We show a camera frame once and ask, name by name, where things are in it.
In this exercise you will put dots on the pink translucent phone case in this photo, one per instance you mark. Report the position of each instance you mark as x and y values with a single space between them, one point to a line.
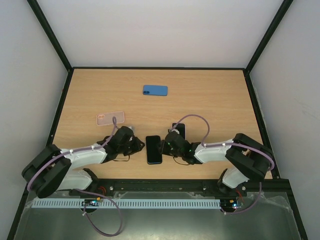
104 119

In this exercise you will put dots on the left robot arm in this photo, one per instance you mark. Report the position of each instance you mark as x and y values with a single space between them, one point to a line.
59 169

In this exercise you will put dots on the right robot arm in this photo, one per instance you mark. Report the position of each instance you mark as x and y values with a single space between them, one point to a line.
250 159

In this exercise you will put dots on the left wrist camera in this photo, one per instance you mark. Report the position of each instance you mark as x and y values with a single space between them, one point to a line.
132 128

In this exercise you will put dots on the black phone pink edge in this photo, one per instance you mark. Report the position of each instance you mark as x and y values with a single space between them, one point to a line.
179 128

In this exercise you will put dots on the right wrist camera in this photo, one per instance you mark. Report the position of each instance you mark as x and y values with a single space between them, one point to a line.
173 130

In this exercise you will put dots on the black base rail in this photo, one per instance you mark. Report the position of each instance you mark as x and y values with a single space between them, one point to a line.
204 187

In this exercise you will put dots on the light blue slotted cable duct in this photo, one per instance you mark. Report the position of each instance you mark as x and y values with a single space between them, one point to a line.
73 203

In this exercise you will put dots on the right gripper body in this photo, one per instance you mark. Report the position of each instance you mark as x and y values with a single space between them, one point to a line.
164 146

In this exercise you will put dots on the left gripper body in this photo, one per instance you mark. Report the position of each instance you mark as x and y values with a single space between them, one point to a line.
128 150

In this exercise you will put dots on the blue phone case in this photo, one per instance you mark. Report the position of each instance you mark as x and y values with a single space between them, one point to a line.
155 90

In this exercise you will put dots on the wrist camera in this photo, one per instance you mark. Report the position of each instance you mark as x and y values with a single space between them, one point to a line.
173 130
132 128

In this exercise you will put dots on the black phone blue edge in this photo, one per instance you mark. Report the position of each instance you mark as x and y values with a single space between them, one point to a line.
153 153

